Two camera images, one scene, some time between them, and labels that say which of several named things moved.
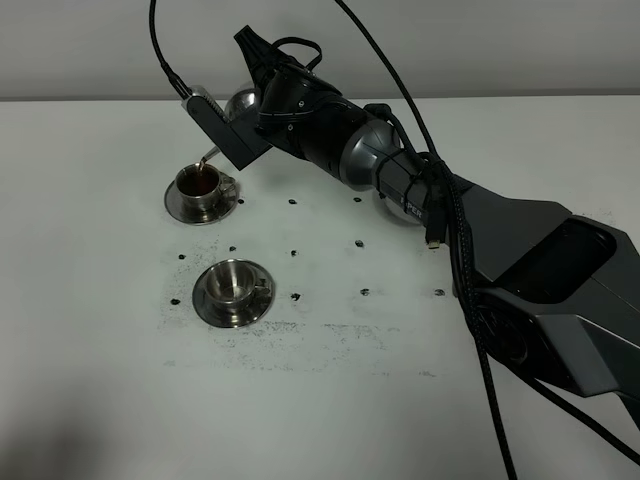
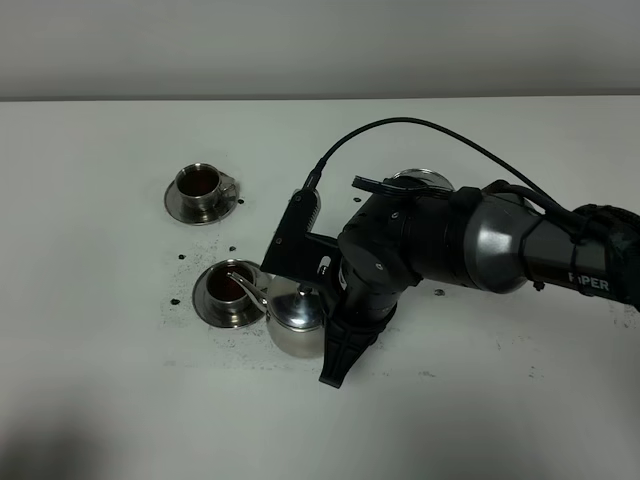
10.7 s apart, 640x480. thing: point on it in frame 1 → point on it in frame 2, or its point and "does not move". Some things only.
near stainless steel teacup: (231, 283) does not move
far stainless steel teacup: (199, 187) does not move
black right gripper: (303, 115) → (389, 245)
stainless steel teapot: (240, 105) → (295, 318)
